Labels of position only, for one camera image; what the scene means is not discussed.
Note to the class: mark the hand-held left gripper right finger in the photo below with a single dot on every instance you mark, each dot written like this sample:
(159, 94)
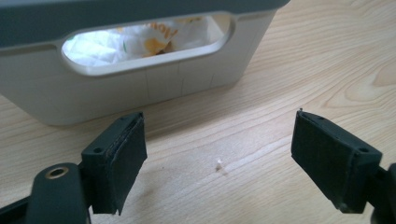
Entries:
(330, 161)

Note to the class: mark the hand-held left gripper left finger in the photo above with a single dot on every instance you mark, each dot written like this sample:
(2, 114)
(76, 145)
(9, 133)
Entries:
(118, 165)

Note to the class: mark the white storage bin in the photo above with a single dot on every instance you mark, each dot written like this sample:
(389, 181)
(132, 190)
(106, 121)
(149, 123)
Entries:
(124, 90)

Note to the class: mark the small white crumb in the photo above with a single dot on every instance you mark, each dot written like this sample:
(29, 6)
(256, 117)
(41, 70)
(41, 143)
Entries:
(219, 165)

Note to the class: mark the white crumpled paper wrapper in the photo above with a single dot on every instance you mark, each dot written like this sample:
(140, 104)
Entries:
(137, 42)

